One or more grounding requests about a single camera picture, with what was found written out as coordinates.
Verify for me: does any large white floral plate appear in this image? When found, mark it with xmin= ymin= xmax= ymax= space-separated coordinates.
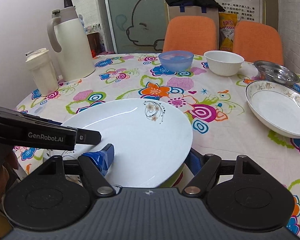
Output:
xmin=43 ymin=99 xmax=193 ymax=187

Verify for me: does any gold rimmed white plate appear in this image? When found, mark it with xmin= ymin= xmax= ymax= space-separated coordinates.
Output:
xmin=245 ymin=81 xmax=300 ymax=139

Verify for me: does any white ceramic bowl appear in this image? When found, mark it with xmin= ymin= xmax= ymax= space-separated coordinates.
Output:
xmin=204 ymin=50 xmax=245 ymax=76

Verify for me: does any blue translucent plastic bowl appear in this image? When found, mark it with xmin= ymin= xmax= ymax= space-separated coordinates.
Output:
xmin=159 ymin=50 xmax=194 ymax=72

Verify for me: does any stainless steel bowl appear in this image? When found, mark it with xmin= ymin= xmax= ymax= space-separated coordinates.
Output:
xmin=253 ymin=61 xmax=300 ymax=87

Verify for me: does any person's left hand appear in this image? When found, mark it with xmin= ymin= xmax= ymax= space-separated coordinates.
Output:
xmin=0 ymin=151 xmax=19 ymax=203

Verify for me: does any floral tablecloth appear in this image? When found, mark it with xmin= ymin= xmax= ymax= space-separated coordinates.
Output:
xmin=17 ymin=54 xmax=300 ymax=237

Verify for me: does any small cream bottle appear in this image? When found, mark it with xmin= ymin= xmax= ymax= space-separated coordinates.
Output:
xmin=25 ymin=48 xmax=58 ymax=96

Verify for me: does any cream thermos jug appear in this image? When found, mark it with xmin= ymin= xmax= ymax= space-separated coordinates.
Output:
xmin=47 ymin=7 xmax=95 ymax=81

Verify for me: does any left orange chair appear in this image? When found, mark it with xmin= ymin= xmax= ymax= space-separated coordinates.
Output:
xmin=162 ymin=16 xmax=218 ymax=55

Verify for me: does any orange chair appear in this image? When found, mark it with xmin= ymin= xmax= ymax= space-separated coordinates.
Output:
xmin=232 ymin=21 xmax=283 ymax=65
xmin=162 ymin=16 xmax=218 ymax=55

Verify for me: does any glass door with rabbit drawing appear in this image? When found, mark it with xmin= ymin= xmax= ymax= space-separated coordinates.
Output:
xmin=105 ymin=0 xmax=167 ymax=54

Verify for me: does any right orange chair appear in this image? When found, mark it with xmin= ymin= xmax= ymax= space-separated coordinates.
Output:
xmin=232 ymin=21 xmax=283 ymax=65

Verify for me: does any yellow snack bag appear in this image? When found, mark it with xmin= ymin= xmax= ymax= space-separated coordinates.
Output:
xmin=219 ymin=12 xmax=238 ymax=52

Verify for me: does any black cloth on box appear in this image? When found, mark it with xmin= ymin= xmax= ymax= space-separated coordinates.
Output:
xmin=165 ymin=0 xmax=225 ymax=12

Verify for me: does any cardboard box with blue handles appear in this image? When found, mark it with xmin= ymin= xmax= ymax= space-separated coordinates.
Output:
xmin=168 ymin=5 xmax=219 ymax=27

